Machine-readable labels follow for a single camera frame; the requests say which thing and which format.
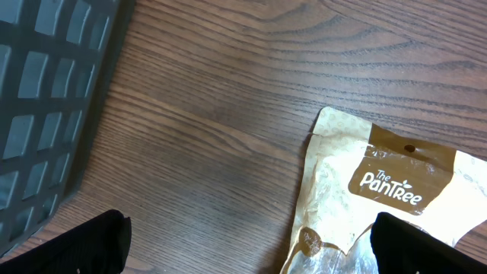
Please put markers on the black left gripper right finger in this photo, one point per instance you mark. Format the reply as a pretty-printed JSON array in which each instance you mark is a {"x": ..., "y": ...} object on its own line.
[{"x": 400, "y": 248}]

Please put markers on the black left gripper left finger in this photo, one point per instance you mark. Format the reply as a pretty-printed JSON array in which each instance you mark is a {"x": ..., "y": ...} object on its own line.
[{"x": 98, "y": 246}]

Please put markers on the brown snack bag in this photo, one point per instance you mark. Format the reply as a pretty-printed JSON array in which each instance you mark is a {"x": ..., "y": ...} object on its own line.
[{"x": 354, "y": 170}]

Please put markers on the dark grey plastic basket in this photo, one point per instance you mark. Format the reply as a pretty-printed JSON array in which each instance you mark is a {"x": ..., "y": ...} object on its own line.
[{"x": 57, "y": 61}]

